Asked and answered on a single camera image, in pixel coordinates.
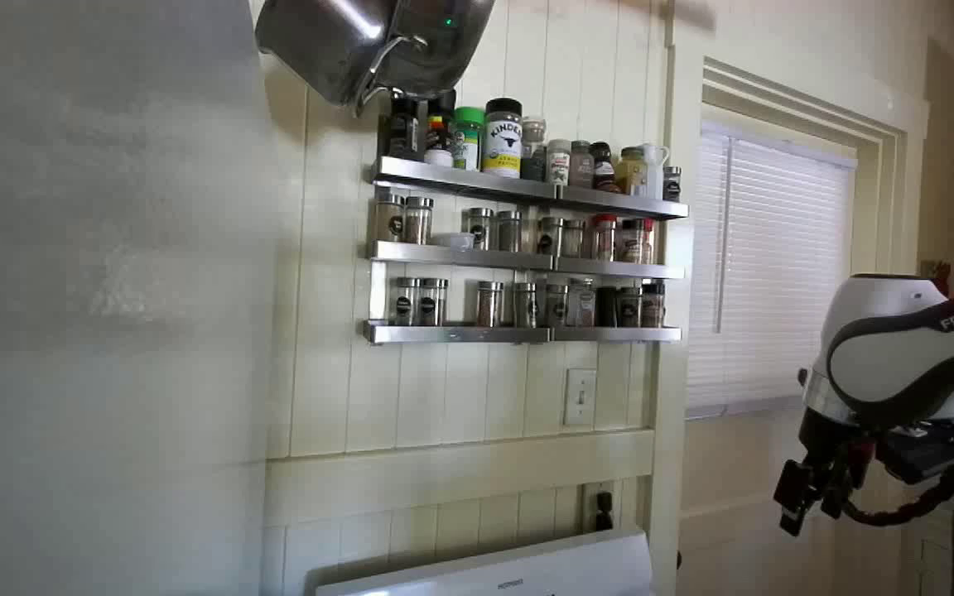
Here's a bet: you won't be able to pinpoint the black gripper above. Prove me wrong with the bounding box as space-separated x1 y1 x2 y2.
771 424 870 538

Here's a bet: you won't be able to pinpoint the dark lid spice bottle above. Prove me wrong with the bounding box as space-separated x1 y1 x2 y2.
588 141 619 191

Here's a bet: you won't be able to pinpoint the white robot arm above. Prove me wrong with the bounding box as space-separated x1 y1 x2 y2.
775 275 954 538

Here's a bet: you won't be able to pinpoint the white stove back panel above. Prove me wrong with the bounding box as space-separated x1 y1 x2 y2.
315 531 655 596

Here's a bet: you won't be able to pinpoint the dark jar bottom shelf right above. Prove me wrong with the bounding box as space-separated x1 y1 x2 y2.
641 278 665 328

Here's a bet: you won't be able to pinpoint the red lid jar middle shelf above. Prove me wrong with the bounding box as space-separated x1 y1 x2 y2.
588 214 619 262

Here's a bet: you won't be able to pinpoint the yellow content jar top shelf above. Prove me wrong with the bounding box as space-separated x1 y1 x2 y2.
619 147 648 197

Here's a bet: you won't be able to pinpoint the pale spice jar top shelf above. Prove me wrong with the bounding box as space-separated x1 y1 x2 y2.
547 140 573 185

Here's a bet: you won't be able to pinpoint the large yellow label spice jar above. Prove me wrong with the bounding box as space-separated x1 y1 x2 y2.
484 96 523 180

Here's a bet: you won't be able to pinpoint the glass jar bottom shelf left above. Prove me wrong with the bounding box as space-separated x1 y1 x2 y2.
386 278 416 328

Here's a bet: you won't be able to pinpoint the glass jar shelf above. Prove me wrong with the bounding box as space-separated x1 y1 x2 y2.
400 197 434 244
386 278 416 328

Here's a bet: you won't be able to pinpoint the metal three-tier spice rack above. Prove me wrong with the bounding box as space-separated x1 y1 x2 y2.
362 157 686 343

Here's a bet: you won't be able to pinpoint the green lid spice bottle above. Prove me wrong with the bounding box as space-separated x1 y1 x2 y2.
455 105 484 172

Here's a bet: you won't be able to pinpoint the glass jar middle shelf left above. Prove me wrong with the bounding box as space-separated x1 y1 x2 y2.
400 197 434 244

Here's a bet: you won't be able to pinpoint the dark bottle top shelf left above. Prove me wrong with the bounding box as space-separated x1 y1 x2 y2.
379 96 420 160

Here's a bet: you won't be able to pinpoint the white window blinds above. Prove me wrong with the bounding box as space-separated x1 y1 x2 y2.
690 129 853 406

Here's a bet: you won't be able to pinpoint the stainless steel pot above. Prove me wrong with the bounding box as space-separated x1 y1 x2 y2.
255 0 495 105

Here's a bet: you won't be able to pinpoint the wall power outlet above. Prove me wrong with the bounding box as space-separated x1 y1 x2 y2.
579 484 617 532

